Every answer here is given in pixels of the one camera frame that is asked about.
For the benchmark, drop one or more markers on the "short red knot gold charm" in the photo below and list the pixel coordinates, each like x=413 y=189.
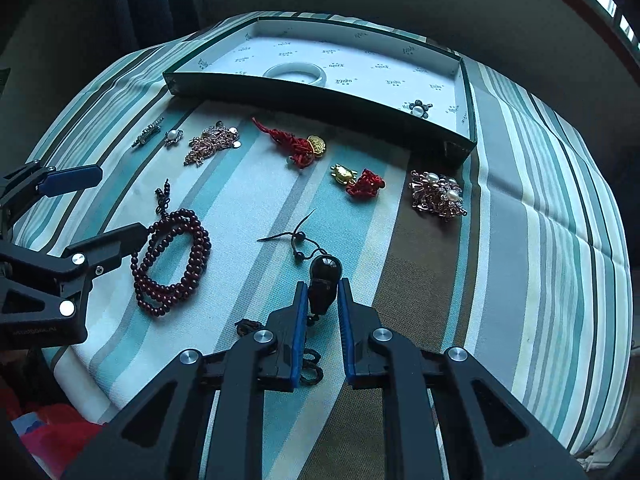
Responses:
x=365 y=185

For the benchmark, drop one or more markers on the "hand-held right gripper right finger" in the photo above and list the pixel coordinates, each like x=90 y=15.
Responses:
x=345 y=330

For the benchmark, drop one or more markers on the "dark pearl flower brooch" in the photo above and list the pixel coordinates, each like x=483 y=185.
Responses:
x=417 y=109

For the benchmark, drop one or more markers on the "long red knot gold charm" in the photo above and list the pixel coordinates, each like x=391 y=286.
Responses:
x=295 y=147

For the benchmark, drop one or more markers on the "white bangle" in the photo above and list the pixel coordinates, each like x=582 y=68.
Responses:
x=320 y=77

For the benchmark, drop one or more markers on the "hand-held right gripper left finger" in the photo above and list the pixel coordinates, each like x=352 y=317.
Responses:
x=300 y=335

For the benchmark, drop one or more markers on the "red cloth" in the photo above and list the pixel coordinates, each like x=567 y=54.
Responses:
x=55 y=435

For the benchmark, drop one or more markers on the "green jewelry box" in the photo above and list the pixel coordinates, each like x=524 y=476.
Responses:
x=300 y=97

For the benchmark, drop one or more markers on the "small silver pearl brooch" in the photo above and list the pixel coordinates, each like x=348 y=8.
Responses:
x=172 y=135

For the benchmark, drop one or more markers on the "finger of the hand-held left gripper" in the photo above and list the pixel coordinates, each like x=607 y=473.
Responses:
x=70 y=180
x=107 y=247

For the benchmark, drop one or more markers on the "silver bar brooch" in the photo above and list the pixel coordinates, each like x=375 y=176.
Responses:
x=147 y=132

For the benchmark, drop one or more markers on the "window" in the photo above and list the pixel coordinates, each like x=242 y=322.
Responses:
x=612 y=5

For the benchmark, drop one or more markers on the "large gold pearl brooch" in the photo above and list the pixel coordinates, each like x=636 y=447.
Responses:
x=437 y=195

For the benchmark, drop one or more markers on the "black gourd pendant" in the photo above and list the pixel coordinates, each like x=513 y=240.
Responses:
x=322 y=280

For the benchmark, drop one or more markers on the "striped cloth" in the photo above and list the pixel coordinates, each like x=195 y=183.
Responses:
x=525 y=210

